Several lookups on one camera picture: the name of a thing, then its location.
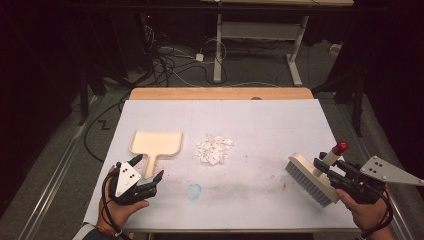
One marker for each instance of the person's left hand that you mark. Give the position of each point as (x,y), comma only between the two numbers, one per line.
(115,211)

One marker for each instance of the white power adapter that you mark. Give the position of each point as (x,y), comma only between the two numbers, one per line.
(199,57)

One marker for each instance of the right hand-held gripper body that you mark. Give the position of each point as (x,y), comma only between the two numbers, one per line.
(363,185)

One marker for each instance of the person's right hand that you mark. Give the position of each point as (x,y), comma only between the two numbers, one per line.
(370,215)

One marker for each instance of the black computer tower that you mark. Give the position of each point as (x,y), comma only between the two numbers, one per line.
(148,36)

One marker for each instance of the metal floor rail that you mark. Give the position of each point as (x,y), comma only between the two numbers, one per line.
(395,206)
(56,173)

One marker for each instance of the cream plastic dustpan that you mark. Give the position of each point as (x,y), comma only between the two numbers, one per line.
(156,145)

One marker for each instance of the white-framed desk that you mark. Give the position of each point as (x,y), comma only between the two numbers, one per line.
(218,50)

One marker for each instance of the black metal stand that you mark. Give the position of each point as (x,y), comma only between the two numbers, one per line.
(358,106)
(83,100)

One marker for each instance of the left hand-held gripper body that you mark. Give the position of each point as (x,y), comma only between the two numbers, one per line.
(128,180)

